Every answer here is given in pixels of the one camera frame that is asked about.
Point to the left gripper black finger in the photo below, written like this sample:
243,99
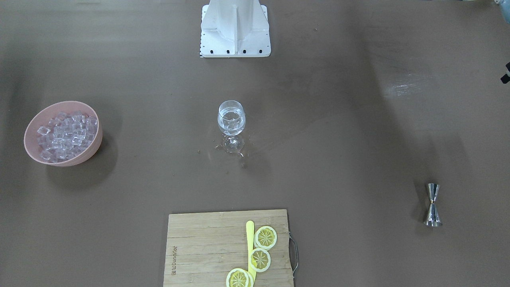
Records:
505,79

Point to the steel cocktail jigger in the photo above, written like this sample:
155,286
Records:
432,218

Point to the clear wine glass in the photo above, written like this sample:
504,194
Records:
231,121

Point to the pink bowl of ice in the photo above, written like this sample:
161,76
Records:
64,134

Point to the lemon slice near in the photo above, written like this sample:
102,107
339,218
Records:
265,237

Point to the lemon slice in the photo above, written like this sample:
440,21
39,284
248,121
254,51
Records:
239,278
259,260
265,237

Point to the yellow plastic stick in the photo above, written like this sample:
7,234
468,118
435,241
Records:
250,231

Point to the lemon slice middle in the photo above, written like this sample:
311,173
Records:
259,260

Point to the lemon slice far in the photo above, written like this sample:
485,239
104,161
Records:
239,278

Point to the bamboo cutting board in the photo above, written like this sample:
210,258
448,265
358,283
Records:
203,247

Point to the white pedestal column base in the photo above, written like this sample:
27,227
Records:
234,28

